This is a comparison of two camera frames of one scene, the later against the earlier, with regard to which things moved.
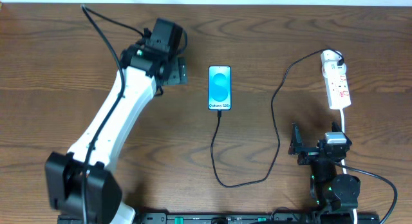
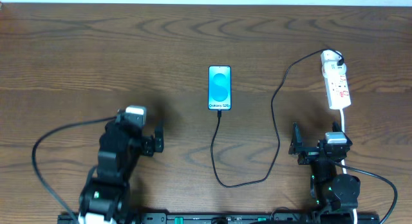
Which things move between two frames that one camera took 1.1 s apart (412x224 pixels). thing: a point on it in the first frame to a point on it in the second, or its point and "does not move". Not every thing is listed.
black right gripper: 311,154 does not move
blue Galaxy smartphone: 219,87 does not move
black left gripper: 177,73 to 147,145
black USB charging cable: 273,119 does not move
